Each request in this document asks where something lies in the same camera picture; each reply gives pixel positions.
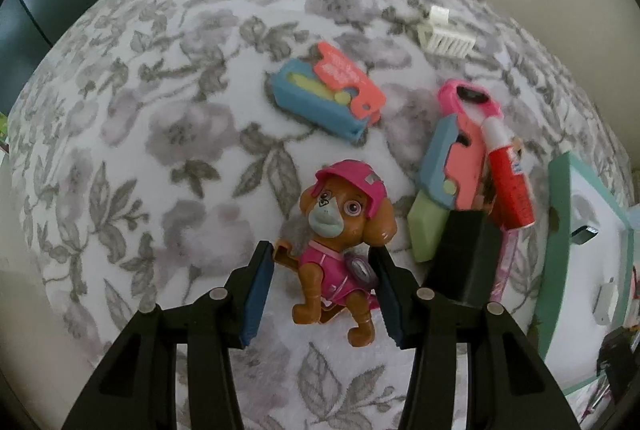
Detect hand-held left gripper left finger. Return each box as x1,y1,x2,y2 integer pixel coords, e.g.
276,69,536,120
62,240,276,430

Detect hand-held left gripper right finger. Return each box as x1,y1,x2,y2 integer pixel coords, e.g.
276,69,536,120
369,246,581,430

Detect black plastic block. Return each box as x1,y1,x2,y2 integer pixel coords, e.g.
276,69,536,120
422,209,503,307

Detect brown dog toy figure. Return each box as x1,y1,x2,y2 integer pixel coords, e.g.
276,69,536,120
274,160,398,348

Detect red glue stick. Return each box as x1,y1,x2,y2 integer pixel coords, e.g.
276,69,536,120
481,117,536,231

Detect teal-rimmed white tray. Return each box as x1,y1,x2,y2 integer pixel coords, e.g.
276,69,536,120
532,151,640,398

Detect blue and coral eraser case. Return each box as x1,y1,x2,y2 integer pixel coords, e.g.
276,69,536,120
264,40,387,145

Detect white brush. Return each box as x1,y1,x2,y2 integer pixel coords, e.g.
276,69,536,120
417,6,477,55

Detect grey floral blanket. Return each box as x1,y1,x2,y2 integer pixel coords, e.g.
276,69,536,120
7,0,636,430

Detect small black device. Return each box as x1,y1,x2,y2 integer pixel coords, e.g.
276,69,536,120
570,225,600,245

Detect white plastic piece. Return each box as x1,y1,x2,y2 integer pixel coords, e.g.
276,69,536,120
594,277,620,325

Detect pink toy watch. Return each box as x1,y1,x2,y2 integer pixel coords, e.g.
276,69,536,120
437,78,505,145

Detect black object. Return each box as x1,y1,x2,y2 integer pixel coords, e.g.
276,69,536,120
595,327,640,411

